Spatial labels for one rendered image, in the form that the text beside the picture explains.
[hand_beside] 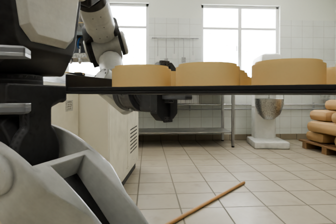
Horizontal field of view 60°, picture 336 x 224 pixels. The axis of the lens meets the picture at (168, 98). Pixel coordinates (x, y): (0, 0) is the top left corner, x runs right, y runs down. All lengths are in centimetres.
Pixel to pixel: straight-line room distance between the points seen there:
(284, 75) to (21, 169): 35
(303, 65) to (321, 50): 569
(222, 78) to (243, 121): 505
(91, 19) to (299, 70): 70
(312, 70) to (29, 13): 38
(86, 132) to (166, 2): 364
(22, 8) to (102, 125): 151
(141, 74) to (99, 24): 65
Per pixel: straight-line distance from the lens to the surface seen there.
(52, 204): 43
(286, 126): 556
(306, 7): 591
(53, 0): 52
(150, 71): 23
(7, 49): 28
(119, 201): 51
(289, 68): 20
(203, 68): 21
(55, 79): 167
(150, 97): 59
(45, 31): 49
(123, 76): 23
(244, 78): 28
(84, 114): 195
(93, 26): 87
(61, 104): 170
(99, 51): 94
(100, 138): 194
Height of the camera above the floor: 77
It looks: level
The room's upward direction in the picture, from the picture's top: straight up
